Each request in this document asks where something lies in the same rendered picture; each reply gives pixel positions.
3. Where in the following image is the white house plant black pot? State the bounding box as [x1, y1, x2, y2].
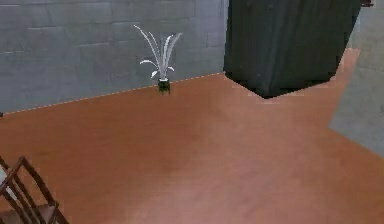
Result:
[133, 24, 184, 96]

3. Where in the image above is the dark wooden cupboard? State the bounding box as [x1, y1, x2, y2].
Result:
[223, 0, 364, 100]

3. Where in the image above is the brown wooden chair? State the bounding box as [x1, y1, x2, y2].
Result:
[0, 155, 70, 224]

